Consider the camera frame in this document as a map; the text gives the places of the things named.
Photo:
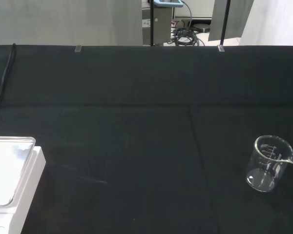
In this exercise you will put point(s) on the black bench cloth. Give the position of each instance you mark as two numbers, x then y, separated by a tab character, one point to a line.
136	146

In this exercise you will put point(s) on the grey metal cabinet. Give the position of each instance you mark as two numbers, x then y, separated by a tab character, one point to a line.
158	26

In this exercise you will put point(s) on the black tripod pole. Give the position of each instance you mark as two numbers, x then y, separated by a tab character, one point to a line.
225	22
151	22

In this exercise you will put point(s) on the clear cloth clip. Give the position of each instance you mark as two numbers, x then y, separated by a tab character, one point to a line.
221	48
77	48

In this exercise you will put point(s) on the blue grey device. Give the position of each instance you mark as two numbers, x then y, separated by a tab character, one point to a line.
168	2

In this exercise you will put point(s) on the dark grey board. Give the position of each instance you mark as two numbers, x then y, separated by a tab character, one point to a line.
218	22

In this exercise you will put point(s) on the white electronic balance steel pan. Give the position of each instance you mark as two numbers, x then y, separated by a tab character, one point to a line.
27	175

